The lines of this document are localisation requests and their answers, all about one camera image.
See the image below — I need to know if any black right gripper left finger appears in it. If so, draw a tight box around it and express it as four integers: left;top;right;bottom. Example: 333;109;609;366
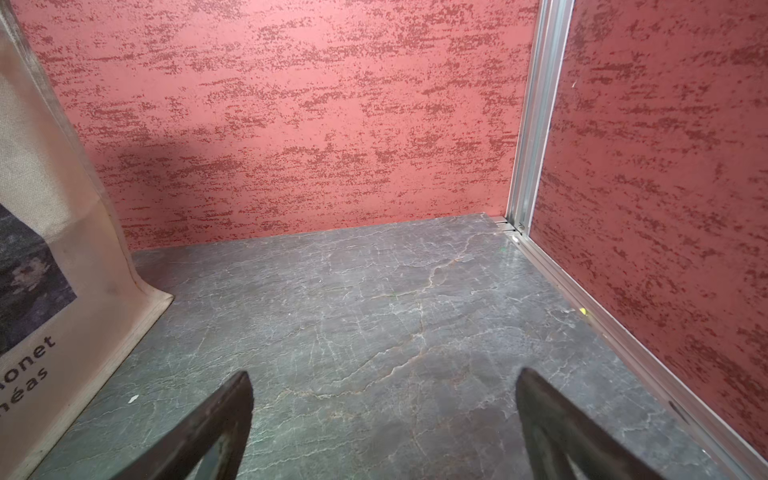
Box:
114;370;254;479

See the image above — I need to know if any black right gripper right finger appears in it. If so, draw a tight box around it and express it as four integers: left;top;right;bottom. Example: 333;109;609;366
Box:
515;367;660;479

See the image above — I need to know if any beige canvas tote bag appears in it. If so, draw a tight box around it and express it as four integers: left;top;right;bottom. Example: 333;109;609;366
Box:
1;2;172;479

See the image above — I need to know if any right aluminium corner post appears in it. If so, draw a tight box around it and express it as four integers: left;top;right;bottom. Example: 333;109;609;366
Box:
505;0;575;237

